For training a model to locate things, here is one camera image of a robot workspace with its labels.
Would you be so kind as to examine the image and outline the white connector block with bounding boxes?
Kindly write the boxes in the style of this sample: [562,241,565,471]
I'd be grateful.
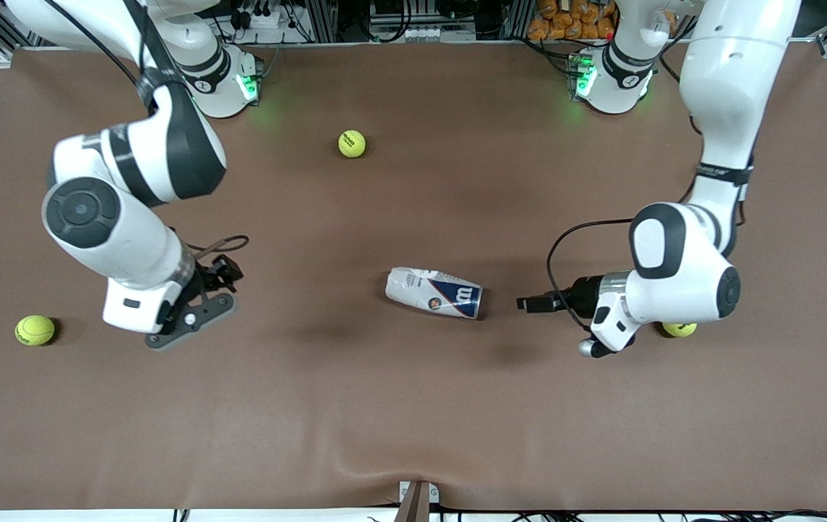
[372,25,477,44]

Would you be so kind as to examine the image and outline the orange mesh bag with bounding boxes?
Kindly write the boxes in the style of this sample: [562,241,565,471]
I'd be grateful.
[527,0,616,41]

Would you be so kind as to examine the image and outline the brown table cloth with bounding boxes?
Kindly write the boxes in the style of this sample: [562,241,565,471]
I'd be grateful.
[0,43,827,513]

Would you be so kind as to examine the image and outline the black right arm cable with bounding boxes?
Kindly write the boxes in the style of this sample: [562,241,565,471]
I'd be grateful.
[187,233,250,263]

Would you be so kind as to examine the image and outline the white power strip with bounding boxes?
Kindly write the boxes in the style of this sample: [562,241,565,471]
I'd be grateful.
[229,9,285,33]

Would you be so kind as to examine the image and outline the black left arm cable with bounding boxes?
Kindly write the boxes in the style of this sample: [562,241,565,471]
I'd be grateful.
[546,217,636,336]

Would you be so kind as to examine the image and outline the metal table clamp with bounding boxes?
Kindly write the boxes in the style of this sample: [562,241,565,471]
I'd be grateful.
[398,480,440,522]

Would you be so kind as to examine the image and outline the clear blue white tennis can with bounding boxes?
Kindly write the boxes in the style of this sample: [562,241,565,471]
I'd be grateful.
[384,266,484,320]

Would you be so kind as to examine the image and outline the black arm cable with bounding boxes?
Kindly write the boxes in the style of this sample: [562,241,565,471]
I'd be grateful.
[546,217,636,336]
[187,233,250,263]

